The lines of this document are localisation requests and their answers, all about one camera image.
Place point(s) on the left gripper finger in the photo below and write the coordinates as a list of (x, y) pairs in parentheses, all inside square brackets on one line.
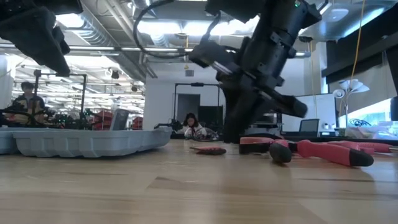
[(34, 40), (51, 31)]

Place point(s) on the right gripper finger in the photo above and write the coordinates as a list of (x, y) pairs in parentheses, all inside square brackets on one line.
[(233, 118), (252, 109)]

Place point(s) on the black work glove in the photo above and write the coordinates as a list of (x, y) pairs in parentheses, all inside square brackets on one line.
[(267, 136)]

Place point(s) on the small red black tool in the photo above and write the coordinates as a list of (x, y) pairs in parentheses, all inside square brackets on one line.
[(211, 151)]

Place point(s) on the grey plastic tool case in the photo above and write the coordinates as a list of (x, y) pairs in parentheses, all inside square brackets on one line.
[(87, 143)]

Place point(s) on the other-station black robot arm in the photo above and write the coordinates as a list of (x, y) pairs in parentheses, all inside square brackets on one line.
[(169, 126), (68, 121), (6, 119)]

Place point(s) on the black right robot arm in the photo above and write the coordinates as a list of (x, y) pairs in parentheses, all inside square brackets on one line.
[(273, 46)]

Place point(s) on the red tool cabinet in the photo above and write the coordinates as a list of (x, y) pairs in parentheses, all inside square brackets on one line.
[(104, 119), (137, 124)]

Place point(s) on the person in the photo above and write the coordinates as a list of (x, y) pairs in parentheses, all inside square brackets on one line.
[(191, 119), (28, 99)]

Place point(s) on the grey mesh office chair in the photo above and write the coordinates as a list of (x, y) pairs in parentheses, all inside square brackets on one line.
[(309, 126)]

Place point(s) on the long tube ceiling light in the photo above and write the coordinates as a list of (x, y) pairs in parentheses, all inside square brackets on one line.
[(149, 49)]

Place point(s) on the whiteboard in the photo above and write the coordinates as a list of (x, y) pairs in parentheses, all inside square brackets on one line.
[(320, 109)]

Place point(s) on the black ceiling spotlight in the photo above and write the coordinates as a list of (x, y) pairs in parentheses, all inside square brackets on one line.
[(115, 74), (134, 88)]

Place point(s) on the white multi-head floor lamp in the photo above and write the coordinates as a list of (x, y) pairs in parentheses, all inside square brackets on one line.
[(347, 85)]

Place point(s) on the blue-grey chair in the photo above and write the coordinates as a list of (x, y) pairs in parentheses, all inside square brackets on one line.
[(119, 119)]

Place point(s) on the white ceiling disc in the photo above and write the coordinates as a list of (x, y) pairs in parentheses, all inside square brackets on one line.
[(337, 14)]

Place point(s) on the clear plastic bag pile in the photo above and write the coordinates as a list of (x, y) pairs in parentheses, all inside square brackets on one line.
[(382, 130)]

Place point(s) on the grey wall vent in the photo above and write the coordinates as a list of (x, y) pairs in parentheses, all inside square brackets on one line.
[(189, 73)]

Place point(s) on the black rig frame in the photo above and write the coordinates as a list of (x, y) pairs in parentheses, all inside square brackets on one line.
[(35, 93), (196, 84)]

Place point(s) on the black ceiling camera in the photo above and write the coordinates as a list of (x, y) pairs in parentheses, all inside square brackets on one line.
[(305, 39)]

